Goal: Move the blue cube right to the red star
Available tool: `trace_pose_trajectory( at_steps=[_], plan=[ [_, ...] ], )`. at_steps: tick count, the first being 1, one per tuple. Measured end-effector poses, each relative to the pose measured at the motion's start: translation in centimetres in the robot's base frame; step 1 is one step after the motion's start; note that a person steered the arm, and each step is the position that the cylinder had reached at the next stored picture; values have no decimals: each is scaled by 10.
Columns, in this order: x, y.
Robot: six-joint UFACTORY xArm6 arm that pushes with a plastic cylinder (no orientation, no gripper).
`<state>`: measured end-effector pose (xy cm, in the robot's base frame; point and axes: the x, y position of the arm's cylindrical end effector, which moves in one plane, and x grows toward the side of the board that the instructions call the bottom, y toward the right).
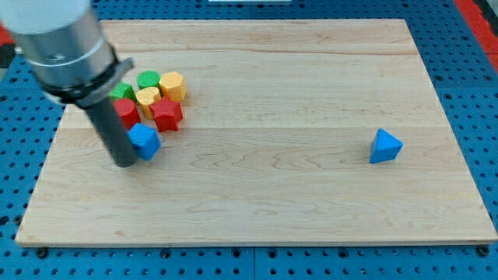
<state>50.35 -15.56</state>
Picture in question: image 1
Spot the blue cube block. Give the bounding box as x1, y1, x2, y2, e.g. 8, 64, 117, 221
128, 123, 161, 160

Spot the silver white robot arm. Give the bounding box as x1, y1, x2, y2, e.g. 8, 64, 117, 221
1, 0, 134, 108

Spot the red star block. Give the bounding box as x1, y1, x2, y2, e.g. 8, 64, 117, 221
150, 97, 183, 132

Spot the green cube block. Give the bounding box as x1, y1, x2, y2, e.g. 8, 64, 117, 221
109, 82, 136, 102

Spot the wooden board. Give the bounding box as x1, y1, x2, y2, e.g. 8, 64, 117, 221
16, 19, 497, 247

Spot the yellow hexagon block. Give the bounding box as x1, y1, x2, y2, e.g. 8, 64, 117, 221
159, 72, 187, 101

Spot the yellow heart block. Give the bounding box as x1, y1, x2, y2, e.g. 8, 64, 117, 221
135, 87, 161, 120

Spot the green cylinder block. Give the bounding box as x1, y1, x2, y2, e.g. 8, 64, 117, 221
136, 71, 160, 89

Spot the red cylinder block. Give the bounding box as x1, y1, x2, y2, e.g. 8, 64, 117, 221
113, 98, 141, 131

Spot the blue triangle block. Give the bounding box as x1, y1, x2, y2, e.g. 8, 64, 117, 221
370, 128, 404, 164

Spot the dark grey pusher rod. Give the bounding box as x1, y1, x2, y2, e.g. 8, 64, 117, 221
84, 97, 138, 168

